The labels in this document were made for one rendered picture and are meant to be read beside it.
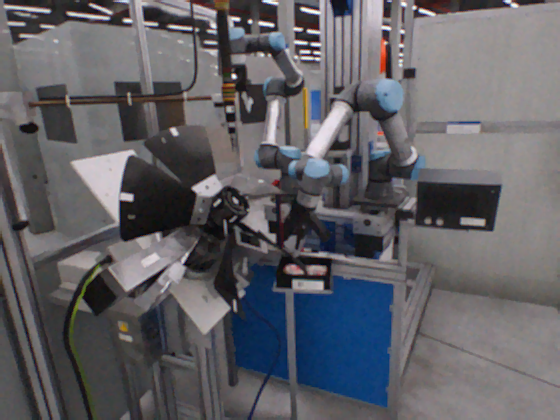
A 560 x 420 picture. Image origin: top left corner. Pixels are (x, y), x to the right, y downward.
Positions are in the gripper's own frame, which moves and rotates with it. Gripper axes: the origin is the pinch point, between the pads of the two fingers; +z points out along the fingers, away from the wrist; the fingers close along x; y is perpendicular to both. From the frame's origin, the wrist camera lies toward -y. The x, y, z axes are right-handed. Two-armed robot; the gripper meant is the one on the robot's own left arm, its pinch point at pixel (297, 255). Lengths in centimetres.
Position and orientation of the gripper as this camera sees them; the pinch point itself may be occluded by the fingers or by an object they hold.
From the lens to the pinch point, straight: 132.4
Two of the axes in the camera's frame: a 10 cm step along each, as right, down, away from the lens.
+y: -8.9, -3.6, 2.8
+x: -3.8, 2.7, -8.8
